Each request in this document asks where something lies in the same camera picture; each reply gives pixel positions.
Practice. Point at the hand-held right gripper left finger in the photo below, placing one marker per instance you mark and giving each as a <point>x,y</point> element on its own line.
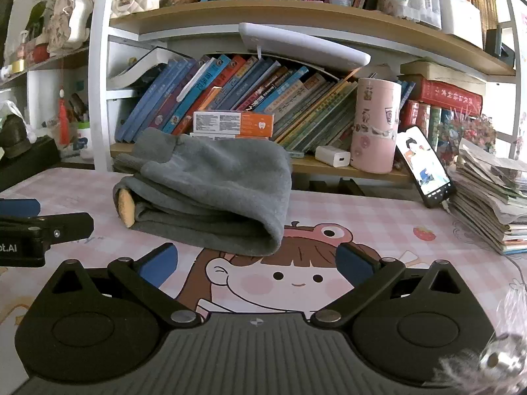
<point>158,265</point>

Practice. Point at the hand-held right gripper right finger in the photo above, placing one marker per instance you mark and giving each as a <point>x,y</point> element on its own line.
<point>354,263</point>

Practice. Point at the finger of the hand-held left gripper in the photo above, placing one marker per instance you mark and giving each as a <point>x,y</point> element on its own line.
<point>70,224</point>
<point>18,207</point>

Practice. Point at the grey fleece garment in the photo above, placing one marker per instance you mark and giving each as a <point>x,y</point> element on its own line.
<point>214,173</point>

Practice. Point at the pink cartoon desk mat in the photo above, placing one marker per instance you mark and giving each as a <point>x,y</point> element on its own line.
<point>350,218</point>

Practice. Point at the black box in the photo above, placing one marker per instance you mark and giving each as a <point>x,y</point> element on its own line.
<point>33,160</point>

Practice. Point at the white jar with green lid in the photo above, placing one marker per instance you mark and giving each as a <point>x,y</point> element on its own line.
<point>84,140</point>

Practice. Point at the red tassel ornament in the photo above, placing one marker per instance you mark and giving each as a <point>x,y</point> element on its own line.
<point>64,123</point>

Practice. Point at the white charger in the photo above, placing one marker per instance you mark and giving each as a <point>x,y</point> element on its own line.
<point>332,156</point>

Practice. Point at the black smartphone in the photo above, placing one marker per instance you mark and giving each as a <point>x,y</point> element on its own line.
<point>424,168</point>

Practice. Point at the pink sticker-covered cup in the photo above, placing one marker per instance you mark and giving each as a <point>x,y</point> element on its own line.
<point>372,131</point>

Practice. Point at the white and wood bookshelf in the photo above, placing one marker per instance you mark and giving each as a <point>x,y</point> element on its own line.
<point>99,90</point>

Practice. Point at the stack of magazines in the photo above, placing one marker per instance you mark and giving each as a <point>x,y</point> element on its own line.
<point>486,205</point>

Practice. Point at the red jar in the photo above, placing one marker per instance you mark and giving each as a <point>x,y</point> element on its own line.
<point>40,53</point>

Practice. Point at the upright red book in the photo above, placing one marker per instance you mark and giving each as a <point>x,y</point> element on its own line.
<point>424,121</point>
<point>410,115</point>

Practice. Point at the orange and white box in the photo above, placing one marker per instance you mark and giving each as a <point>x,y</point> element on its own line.
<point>230,123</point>

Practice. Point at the upright green book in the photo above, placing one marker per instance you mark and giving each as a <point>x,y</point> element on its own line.
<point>435,125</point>

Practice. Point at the crinkled clear plastic wrap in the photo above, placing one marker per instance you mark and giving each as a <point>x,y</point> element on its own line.
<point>510,308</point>

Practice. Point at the row of leaning books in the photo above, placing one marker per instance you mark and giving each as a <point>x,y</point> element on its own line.
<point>173,90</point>

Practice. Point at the shiny metal knob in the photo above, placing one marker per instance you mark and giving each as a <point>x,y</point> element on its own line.
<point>500,356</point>

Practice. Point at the dried flower bouquet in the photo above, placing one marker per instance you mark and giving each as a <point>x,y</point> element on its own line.
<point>469,131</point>

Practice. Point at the green potted plant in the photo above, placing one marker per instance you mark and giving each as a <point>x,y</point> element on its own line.
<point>37,16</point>

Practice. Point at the red boxes on shelf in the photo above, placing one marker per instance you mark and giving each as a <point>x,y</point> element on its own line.
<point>448,96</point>

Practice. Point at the beige thick book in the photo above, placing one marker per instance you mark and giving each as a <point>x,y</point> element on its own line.
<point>440,72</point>

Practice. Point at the small black object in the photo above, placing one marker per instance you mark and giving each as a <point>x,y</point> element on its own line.
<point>500,47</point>

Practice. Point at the floral pen cup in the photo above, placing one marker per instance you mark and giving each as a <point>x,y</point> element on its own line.
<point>391,2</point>

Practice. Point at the white storage box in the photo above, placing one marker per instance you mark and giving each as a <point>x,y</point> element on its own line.
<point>461,20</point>

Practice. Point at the row of yellow slim books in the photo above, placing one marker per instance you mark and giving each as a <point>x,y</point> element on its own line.
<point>479,0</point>

